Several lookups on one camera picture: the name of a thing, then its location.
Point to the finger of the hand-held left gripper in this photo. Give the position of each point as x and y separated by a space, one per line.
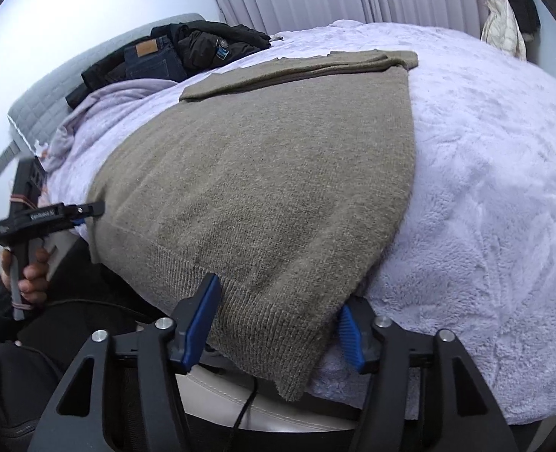
89 209

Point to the person's black-clad legs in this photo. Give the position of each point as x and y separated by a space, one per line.
70 310

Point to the lavender fleece blanket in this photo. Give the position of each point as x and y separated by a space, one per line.
485 174

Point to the grey quilted headboard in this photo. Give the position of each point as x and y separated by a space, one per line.
47 99

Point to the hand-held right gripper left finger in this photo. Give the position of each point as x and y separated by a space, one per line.
202 320

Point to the pile of dark clothes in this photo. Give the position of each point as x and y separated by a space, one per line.
202 44

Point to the person's left hand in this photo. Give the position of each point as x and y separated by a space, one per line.
37 278

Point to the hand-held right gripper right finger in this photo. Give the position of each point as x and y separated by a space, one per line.
351 339

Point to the grey striped object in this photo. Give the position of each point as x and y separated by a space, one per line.
5 159

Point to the cream padded seat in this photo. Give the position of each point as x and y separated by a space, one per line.
212 395

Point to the tan knit sweater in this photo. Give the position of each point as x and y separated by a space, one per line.
259 188

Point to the dark blue jeans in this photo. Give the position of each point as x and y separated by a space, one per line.
155 63

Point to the white puffer jacket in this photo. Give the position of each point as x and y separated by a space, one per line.
501 23

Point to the lilac crumpled cloth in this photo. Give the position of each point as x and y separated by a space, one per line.
103 103

